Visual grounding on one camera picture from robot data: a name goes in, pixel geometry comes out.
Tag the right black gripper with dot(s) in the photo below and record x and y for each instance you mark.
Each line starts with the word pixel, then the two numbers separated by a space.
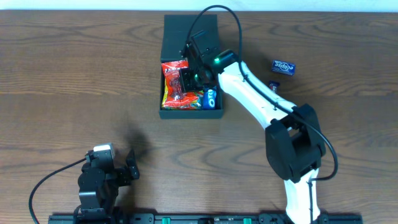
pixel 193 55

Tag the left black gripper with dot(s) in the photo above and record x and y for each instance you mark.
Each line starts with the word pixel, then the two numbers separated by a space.
pixel 125 174

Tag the blue Oreo cookie pack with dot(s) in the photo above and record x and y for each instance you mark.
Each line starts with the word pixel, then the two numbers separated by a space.
pixel 209 98

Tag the green Haribo candy bag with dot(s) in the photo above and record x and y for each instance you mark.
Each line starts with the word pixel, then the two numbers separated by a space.
pixel 178 100

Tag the red dried fruit bag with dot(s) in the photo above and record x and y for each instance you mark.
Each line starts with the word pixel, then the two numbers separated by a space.
pixel 171 73

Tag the dark green lidded box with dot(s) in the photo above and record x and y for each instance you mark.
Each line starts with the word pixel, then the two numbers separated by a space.
pixel 175 31

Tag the purple Dairy Milk bar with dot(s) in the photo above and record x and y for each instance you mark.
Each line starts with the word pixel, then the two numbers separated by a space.
pixel 274 86

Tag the blue Eclipse mint box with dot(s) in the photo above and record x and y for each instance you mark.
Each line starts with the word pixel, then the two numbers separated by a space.
pixel 283 67

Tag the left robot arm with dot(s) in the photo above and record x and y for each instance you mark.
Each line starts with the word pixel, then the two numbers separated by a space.
pixel 99 185

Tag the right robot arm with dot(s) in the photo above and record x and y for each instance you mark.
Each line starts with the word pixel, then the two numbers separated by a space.
pixel 294 143

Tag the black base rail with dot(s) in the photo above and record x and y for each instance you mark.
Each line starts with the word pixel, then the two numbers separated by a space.
pixel 264 218

